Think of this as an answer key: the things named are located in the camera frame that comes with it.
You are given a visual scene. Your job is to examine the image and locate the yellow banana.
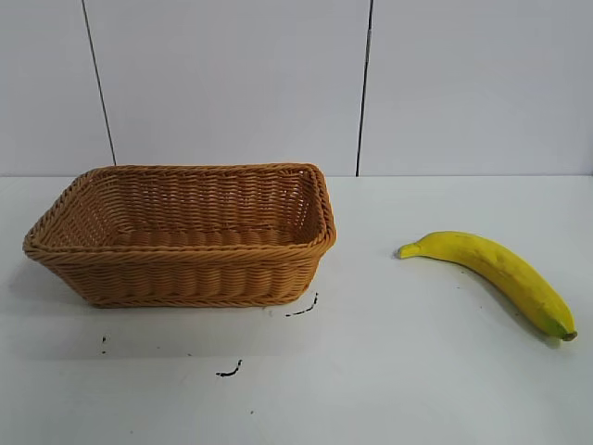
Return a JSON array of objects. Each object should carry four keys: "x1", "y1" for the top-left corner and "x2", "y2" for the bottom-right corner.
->
[{"x1": 394, "y1": 230, "x2": 579, "y2": 343}]

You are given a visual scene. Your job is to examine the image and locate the woven wicker basket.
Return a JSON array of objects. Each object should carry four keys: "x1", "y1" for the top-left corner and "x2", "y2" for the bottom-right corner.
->
[{"x1": 22, "y1": 161, "x2": 338, "y2": 310}]

